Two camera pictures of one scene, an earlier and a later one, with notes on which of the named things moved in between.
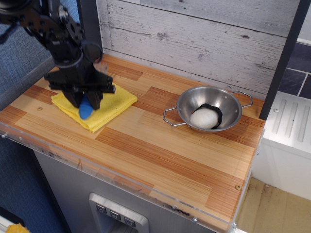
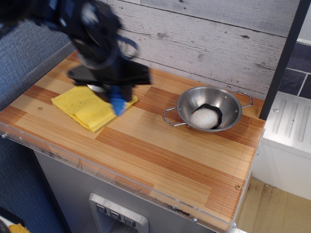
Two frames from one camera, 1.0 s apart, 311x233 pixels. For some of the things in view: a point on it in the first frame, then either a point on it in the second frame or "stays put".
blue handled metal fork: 86,106 → 116,98
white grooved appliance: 284,158 stays put
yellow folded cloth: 112,104 stays put
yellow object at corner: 17,228 stays put
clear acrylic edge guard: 60,156 stays put
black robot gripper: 77,73 → 110,69
